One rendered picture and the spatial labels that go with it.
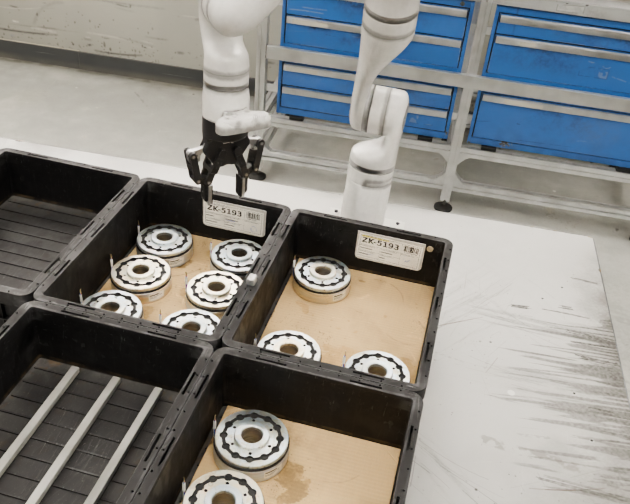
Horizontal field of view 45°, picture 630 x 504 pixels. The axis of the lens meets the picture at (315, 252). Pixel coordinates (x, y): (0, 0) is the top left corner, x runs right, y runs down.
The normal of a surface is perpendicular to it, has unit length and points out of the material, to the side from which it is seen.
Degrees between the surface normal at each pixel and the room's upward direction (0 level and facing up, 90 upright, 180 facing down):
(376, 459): 0
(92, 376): 0
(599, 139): 90
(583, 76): 90
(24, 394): 0
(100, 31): 90
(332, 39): 90
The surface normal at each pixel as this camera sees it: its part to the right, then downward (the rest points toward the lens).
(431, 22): -0.18, 0.55
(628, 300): 0.08, -0.82
